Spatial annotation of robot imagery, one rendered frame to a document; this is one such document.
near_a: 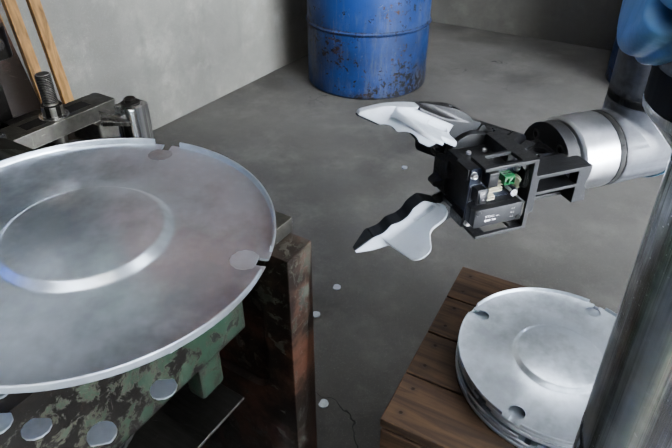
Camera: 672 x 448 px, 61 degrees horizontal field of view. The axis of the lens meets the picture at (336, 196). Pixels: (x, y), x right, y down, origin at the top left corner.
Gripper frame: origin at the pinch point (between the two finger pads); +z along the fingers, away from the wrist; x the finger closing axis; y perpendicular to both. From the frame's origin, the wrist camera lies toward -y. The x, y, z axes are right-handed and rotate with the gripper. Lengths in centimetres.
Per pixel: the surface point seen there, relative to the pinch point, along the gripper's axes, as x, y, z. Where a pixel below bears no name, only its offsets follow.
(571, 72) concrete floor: 78, -183, -192
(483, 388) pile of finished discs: 38.5, -1.7, -20.7
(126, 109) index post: -1.3, -20.1, 18.1
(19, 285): -0.2, 5.4, 26.4
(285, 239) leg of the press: 16.1, -14.7, 2.9
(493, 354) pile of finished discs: 38.5, -6.4, -25.4
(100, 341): 0.2, 12.1, 21.4
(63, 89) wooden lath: 38, -136, 38
